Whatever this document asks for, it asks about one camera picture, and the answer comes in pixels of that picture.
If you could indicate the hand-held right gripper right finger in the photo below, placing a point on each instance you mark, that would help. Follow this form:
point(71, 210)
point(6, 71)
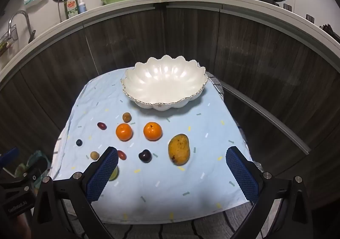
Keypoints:
point(241, 175)

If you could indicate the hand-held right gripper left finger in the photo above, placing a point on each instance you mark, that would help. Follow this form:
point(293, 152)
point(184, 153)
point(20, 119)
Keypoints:
point(102, 172)

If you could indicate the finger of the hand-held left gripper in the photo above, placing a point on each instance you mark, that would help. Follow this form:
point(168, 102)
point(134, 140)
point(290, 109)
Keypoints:
point(9, 155)

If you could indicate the green apple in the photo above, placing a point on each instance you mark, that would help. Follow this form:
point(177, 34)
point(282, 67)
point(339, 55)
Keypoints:
point(114, 174)

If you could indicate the brown longan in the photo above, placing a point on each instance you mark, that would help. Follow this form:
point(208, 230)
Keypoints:
point(94, 155)
point(127, 117)

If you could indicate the red cherry tomato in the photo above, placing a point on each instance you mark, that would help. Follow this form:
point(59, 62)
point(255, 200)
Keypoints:
point(122, 154)

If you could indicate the blueberry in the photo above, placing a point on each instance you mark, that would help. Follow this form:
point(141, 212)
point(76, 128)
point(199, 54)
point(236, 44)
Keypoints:
point(79, 142)

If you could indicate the dark purple plum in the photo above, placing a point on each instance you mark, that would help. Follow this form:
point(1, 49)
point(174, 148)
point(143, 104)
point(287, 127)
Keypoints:
point(145, 156)

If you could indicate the orange mandarin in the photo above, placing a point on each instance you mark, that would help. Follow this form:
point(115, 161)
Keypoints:
point(152, 131)
point(124, 131)

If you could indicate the dark red grape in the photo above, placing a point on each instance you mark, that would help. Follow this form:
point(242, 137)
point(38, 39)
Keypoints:
point(101, 125)

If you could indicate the yellow mango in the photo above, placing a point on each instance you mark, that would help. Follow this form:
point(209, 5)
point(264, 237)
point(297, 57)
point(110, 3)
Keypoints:
point(179, 149)

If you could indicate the white scalloped bowl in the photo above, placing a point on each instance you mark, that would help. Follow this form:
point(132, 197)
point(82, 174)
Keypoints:
point(164, 79)

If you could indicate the teal glass plate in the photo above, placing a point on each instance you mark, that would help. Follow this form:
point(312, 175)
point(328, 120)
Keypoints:
point(39, 158)

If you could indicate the light blue patterned tablecloth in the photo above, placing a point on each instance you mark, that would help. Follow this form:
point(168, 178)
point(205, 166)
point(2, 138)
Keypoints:
point(159, 188)

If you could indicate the chrome faucet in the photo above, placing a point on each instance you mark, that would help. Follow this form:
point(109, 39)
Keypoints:
point(18, 14)

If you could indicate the green dish soap bottle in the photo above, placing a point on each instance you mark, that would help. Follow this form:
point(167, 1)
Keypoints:
point(71, 5)

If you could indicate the blue pump soap bottle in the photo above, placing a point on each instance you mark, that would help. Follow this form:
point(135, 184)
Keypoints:
point(82, 6)

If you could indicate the grey metal table frame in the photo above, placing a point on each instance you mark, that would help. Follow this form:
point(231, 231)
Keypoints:
point(265, 117)

